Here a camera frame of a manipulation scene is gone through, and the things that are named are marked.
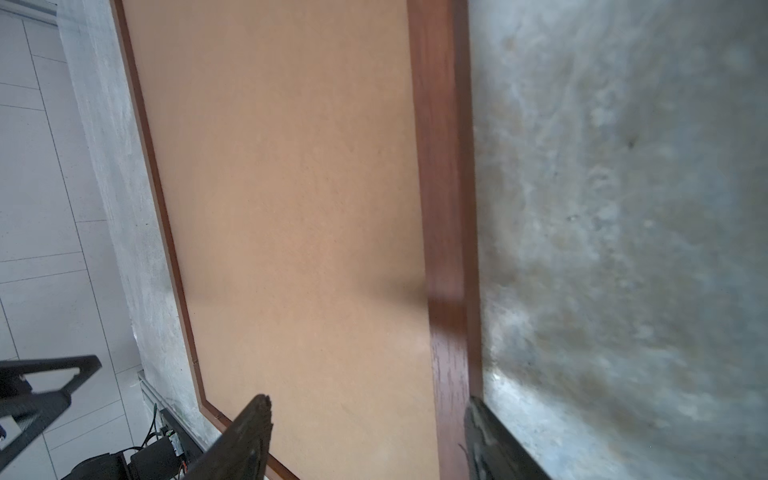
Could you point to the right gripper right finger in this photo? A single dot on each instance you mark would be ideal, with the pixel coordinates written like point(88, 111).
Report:
point(493, 453)

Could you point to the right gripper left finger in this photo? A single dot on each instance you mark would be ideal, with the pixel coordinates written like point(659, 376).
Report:
point(242, 451)

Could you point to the brown cardboard backing board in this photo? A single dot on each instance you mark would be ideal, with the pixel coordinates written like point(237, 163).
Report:
point(284, 142)

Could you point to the brown wooden picture frame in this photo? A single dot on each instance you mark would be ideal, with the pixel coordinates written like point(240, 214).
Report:
point(440, 62)

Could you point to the aluminium mounting rail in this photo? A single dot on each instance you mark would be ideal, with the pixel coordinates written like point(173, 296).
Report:
point(152, 397)

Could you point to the left corner aluminium post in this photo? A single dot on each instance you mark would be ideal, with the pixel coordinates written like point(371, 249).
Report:
point(39, 10)

